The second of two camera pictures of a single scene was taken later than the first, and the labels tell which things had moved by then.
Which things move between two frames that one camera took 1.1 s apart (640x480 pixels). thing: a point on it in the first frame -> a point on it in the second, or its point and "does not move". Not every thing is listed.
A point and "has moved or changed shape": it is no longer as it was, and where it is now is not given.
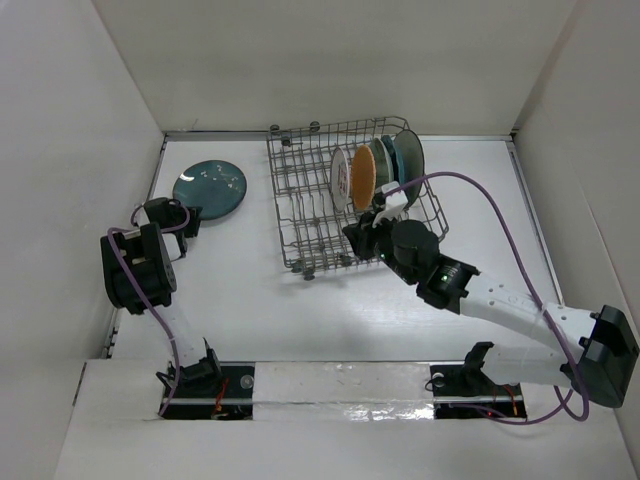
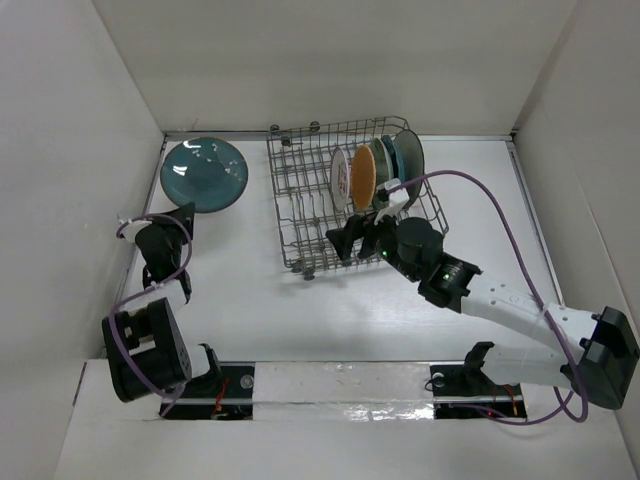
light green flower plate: [383, 162] does not move
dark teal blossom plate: [216, 186] has moved or changed shape
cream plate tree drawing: [413, 162] does not move
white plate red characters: [340, 177] does not move
